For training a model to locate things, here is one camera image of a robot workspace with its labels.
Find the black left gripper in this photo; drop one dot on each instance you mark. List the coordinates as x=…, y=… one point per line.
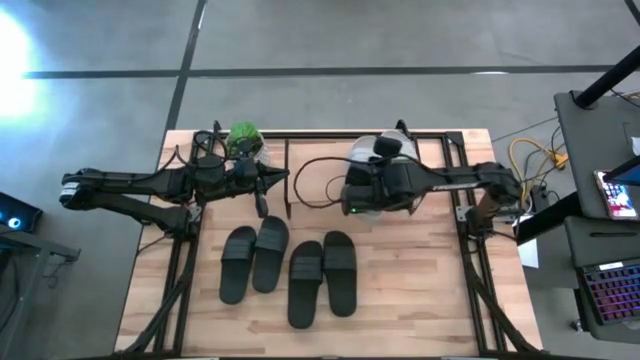
x=245, y=175

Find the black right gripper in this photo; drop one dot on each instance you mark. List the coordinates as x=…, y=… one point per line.
x=370, y=192

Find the wooden shelf with black frame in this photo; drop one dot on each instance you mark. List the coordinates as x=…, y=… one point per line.
x=312, y=185

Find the grey rubber slide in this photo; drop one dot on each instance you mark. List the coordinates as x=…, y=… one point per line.
x=361, y=147
x=407, y=145

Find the black rubber slide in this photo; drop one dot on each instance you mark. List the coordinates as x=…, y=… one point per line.
x=305, y=285
x=270, y=255
x=340, y=275
x=237, y=265

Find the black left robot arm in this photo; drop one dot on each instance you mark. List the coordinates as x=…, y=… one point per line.
x=125, y=181

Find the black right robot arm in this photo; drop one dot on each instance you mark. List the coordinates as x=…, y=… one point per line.
x=460, y=177

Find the green plant in white pot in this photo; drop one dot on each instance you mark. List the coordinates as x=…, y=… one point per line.
x=245, y=135

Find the white paper sheet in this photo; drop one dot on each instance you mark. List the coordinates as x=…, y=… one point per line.
x=530, y=255

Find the black slanted bar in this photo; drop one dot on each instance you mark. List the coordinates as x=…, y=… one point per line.
x=550, y=217

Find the grey side desk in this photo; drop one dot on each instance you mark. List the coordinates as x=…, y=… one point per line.
x=585, y=150

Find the grey metal stand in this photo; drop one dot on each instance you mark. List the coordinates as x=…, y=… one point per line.
x=30, y=242

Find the smartphone with lit screen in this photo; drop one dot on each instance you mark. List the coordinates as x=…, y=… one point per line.
x=617, y=197

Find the black device with blue light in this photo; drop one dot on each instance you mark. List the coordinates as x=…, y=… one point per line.
x=22, y=212

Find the thick black pole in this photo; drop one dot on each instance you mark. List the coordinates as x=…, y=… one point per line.
x=605, y=80

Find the dark blue tablet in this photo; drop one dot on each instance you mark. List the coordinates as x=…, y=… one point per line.
x=631, y=175

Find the laptop with backlit keyboard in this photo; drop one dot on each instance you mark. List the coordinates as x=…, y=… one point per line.
x=615, y=292

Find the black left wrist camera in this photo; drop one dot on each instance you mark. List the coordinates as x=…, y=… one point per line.
x=261, y=205

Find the black metal rig frame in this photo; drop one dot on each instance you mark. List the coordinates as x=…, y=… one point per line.
x=325, y=135

